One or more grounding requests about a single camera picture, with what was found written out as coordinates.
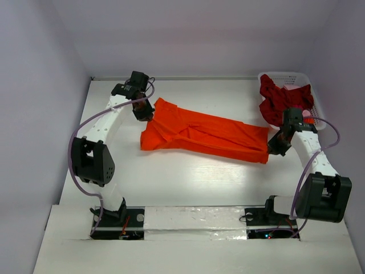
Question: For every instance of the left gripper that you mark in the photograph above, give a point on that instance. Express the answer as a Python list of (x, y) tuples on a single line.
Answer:
[(146, 115)]

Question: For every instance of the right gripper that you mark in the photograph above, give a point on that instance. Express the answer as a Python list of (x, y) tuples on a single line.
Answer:
[(277, 143)]

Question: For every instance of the orange t-shirt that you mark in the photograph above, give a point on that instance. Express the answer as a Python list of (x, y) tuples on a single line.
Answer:
[(173, 127)]

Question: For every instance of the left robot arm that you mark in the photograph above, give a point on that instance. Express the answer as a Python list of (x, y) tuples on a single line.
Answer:
[(89, 159)]

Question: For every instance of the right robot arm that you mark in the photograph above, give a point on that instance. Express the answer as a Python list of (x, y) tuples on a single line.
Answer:
[(321, 193)]

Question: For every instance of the dark red t-shirt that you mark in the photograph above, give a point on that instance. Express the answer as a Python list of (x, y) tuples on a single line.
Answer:
[(278, 99)]

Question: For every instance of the white plastic laundry basket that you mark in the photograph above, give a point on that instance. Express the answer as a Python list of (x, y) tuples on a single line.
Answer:
[(298, 79)]

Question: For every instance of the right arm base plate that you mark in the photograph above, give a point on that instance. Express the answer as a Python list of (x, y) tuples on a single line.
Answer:
[(264, 224)]

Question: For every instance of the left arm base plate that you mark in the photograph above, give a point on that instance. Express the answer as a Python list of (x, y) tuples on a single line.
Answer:
[(130, 228)]

